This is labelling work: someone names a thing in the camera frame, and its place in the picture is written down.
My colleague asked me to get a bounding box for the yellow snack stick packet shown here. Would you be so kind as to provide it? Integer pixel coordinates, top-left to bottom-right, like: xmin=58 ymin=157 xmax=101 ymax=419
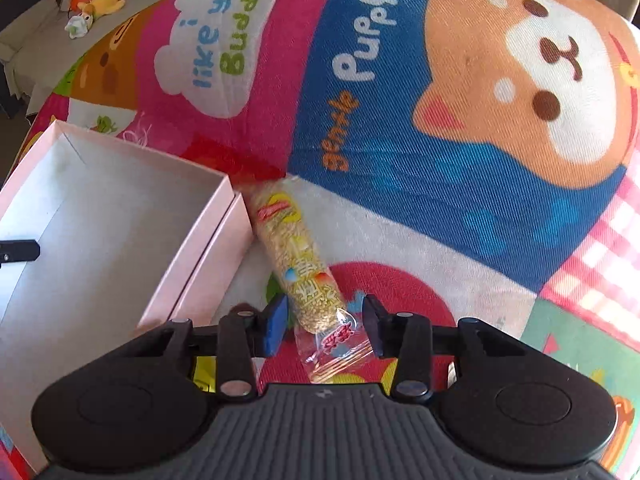
xmin=245 ymin=179 xmax=372 ymax=384

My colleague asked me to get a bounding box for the pink cardboard box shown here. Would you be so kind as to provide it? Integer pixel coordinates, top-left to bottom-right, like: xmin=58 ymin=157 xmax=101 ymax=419
xmin=1 ymin=122 xmax=253 ymax=471

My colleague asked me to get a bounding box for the colourful cartoon blanket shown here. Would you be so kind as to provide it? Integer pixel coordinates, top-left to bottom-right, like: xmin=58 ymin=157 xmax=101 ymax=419
xmin=25 ymin=0 xmax=639 ymax=479

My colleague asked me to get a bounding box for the black left gripper tip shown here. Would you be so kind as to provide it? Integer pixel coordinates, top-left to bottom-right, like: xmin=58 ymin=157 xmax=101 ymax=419
xmin=0 ymin=240 xmax=40 ymax=264

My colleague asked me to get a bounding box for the small white plush toy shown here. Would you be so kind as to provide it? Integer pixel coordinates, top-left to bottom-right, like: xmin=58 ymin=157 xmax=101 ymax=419
xmin=64 ymin=12 xmax=94 ymax=39

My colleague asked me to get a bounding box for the beige sofa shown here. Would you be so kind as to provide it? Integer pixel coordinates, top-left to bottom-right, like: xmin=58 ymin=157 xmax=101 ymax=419
xmin=1 ymin=0 xmax=160 ymax=115

